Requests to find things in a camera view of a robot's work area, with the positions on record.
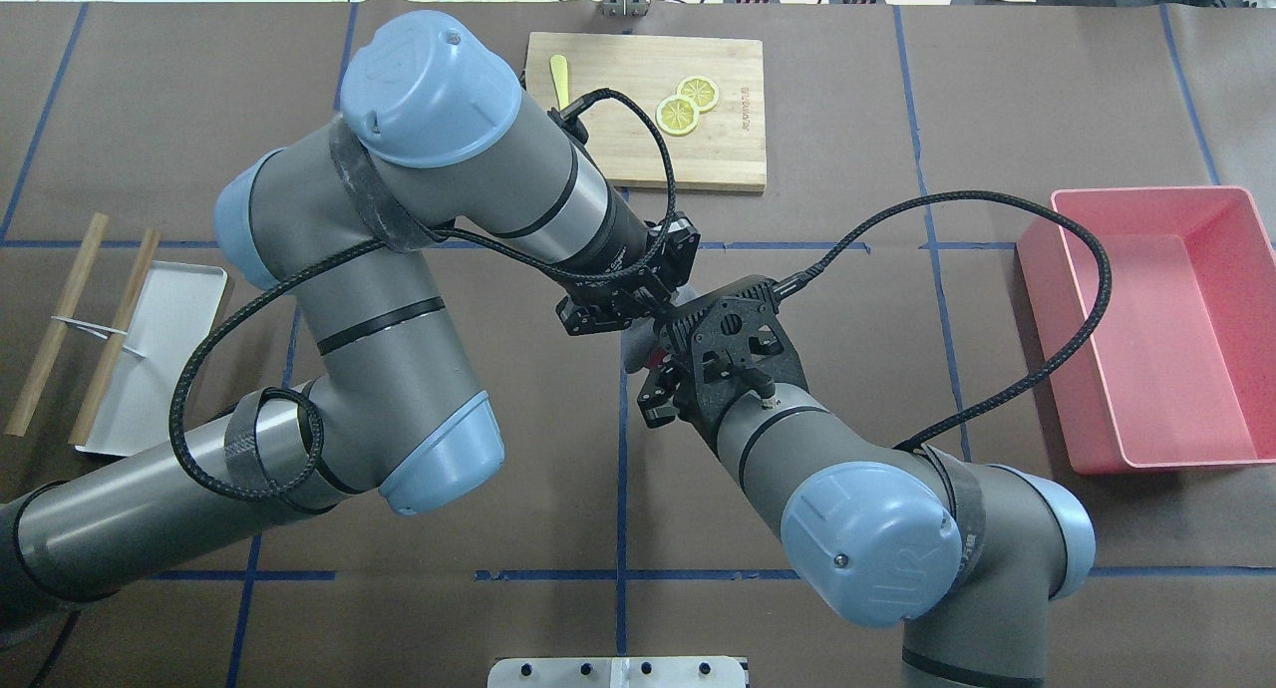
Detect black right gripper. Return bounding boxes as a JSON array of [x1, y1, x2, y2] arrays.
[[637, 355, 694, 430]]

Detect rear lemon slice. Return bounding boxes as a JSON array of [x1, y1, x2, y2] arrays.
[[676, 75, 721, 114]]

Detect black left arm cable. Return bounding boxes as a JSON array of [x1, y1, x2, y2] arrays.
[[168, 88, 679, 500]]

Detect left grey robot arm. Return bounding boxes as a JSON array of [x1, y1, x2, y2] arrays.
[[3, 10, 698, 646]]

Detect pink plastic bin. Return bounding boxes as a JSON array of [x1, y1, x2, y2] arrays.
[[1050, 186, 1275, 475]]

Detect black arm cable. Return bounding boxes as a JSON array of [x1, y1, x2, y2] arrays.
[[773, 191, 1113, 454], [168, 88, 679, 500]]

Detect white metal tray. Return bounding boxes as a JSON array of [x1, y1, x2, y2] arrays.
[[74, 260, 231, 457]]

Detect grey wiping cloth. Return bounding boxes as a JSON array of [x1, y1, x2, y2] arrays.
[[621, 283, 699, 375]]

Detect white mounting pillar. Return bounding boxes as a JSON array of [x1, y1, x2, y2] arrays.
[[486, 655, 752, 687]]

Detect lemon slice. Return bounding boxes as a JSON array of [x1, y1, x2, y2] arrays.
[[653, 94, 701, 137], [676, 75, 721, 114]]

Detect bamboo cutting board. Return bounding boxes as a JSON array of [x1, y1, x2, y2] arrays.
[[523, 31, 769, 193]]

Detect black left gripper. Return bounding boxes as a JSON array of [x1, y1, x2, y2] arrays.
[[556, 214, 699, 334]]

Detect yellow plastic knife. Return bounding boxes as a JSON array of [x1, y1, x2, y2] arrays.
[[547, 55, 570, 114]]

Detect wooden towel rack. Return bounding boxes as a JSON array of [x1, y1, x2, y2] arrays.
[[3, 212, 162, 445]]

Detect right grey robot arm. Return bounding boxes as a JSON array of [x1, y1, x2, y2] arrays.
[[699, 383, 1097, 687]]

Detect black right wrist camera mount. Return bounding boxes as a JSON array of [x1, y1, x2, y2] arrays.
[[656, 274, 809, 431]]

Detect front lemon slice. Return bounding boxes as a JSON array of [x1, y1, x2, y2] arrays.
[[653, 94, 701, 137]]

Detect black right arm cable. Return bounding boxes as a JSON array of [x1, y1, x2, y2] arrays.
[[773, 191, 1113, 454]]

